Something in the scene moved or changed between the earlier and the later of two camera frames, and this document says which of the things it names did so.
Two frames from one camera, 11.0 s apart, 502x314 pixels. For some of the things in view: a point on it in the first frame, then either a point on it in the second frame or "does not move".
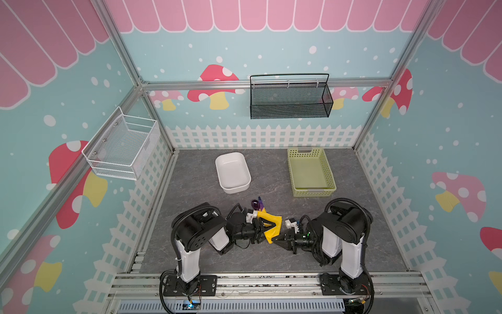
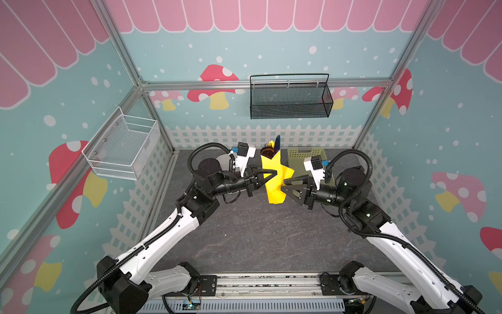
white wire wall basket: x=123 y=146 does not move
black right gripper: x=292 y=241 to x=307 y=194
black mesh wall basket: x=290 y=96 does not move
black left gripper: x=259 y=230 to x=251 y=181
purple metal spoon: x=255 y=204 to x=268 y=152
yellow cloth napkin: x=276 y=220 to x=275 y=190
